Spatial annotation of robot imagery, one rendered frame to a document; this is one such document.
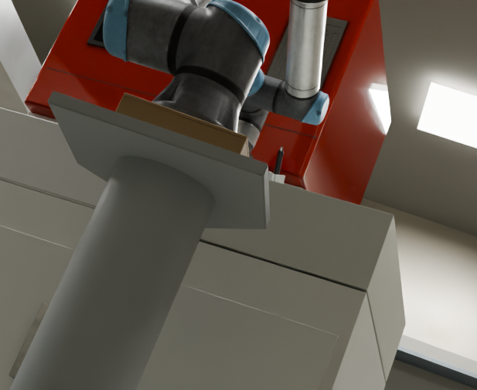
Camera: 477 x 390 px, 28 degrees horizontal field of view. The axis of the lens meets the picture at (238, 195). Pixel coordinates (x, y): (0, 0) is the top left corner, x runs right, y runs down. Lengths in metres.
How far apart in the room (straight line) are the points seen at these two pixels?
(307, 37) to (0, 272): 0.76
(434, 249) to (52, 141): 6.69
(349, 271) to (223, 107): 0.39
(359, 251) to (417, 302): 6.57
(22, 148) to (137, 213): 0.60
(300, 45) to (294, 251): 0.50
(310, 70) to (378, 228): 0.49
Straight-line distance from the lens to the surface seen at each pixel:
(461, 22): 5.79
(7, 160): 1.92
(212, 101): 1.45
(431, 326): 8.20
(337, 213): 1.70
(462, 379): 7.60
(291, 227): 1.70
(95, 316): 1.33
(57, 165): 1.88
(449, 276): 8.34
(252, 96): 2.15
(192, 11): 1.54
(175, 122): 1.39
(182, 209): 1.38
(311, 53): 2.02
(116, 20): 1.56
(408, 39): 6.09
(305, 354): 1.62
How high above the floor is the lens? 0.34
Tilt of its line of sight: 19 degrees up
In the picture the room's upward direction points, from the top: 23 degrees clockwise
